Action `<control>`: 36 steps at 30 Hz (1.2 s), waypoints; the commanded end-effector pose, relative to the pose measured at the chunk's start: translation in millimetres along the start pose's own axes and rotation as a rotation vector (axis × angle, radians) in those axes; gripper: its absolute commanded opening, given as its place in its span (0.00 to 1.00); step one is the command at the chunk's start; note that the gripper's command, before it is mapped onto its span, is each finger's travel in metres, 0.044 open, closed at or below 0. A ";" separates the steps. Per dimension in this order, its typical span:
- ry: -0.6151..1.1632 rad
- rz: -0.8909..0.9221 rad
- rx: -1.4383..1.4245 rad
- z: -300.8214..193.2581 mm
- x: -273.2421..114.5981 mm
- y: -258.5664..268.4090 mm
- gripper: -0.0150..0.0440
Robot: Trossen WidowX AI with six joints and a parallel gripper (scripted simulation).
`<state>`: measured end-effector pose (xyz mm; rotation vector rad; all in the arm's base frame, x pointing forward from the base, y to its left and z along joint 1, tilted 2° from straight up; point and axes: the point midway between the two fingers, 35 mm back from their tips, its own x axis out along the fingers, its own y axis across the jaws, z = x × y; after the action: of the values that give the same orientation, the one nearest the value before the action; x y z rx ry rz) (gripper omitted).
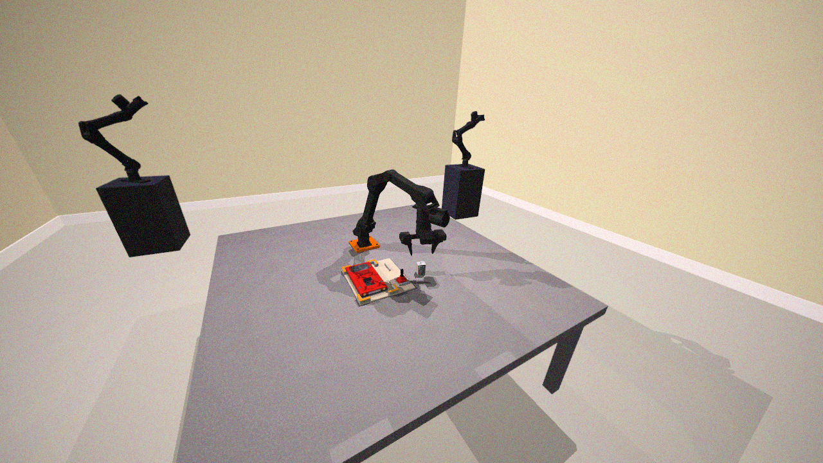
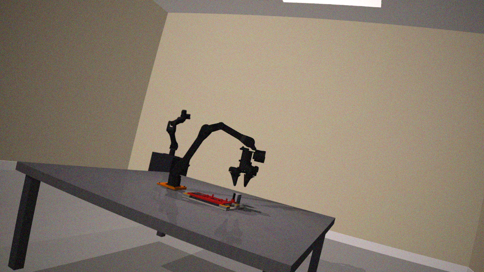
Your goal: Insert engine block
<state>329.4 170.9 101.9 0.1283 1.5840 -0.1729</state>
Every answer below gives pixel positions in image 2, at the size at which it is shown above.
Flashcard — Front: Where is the red car body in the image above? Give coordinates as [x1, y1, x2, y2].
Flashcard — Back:
[187, 192, 232, 206]

